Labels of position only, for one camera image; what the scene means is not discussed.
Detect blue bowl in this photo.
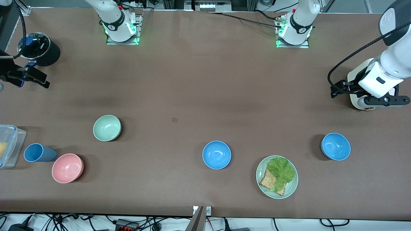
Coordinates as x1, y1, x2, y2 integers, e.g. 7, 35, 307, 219
202, 141, 232, 170
321, 133, 351, 161

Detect green bowl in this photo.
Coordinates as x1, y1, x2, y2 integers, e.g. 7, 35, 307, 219
93, 115, 122, 141

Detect pink bowl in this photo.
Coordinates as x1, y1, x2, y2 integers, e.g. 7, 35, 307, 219
52, 153, 84, 184

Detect cream white toaster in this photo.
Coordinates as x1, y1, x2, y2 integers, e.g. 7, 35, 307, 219
347, 58, 401, 111

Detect clear plastic container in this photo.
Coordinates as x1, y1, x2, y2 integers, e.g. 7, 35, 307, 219
0, 124, 27, 169

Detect blue cup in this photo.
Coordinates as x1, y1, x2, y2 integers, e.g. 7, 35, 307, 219
24, 143, 57, 162

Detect green lettuce leaf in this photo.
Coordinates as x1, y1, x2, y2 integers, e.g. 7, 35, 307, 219
267, 157, 296, 192

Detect green plate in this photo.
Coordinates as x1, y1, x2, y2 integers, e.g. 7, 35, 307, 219
256, 155, 299, 199

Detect brown bread slice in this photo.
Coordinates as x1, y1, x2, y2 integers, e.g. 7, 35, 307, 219
259, 168, 286, 196

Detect white power strip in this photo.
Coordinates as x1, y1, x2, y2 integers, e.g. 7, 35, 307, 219
193, 1, 231, 12

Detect black orange power strip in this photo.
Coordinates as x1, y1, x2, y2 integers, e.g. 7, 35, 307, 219
115, 219, 139, 231

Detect grey metal pole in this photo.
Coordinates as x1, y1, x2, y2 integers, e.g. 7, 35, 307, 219
185, 206, 205, 231

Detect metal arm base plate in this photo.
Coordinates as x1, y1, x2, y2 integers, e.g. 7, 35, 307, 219
275, 14, 310, 48
106, 13, 142, 45

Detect black braided table cable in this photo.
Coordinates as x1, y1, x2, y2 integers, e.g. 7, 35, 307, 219
208, 12, 284, 29

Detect black looped floor cable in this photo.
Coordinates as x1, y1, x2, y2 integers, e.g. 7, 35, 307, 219
319, 219, 350, 227

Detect metal table edge bracket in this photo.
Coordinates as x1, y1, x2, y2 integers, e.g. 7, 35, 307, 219
193, 206, 212, 216

